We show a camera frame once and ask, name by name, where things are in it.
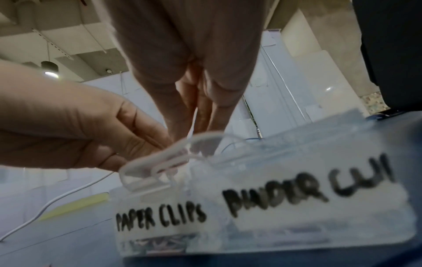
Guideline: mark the person's left hand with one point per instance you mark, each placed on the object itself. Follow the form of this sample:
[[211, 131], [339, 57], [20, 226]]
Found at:
[[59, 117]]

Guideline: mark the person's right hand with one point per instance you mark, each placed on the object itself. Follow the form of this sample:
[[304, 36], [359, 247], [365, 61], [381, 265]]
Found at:
[[184, 39]]

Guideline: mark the clear plastic compartment lid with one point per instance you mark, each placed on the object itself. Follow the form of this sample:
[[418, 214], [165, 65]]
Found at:
[[164, 161]]

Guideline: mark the clear plastic organizer box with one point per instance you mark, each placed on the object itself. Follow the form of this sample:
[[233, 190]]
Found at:
[[296, 198]]

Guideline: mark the black pendant lamp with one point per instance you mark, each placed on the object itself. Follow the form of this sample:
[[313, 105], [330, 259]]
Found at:
[[50, 68]]

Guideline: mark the yellow paper strip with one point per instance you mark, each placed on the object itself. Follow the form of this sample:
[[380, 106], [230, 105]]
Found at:
[[75, 206]]

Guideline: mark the white cabinet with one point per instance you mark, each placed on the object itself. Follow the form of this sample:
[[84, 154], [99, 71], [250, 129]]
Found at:
[[296, 86]]

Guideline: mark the small white paper label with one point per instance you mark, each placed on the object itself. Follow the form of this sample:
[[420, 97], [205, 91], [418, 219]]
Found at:
[[158, 216]]

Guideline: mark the pile of metal paper clips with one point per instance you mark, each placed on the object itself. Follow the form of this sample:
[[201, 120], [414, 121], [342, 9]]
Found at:
[[158, 243]]

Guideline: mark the large white paper label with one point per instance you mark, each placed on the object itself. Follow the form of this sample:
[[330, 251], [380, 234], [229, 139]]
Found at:
[[313, 193]]

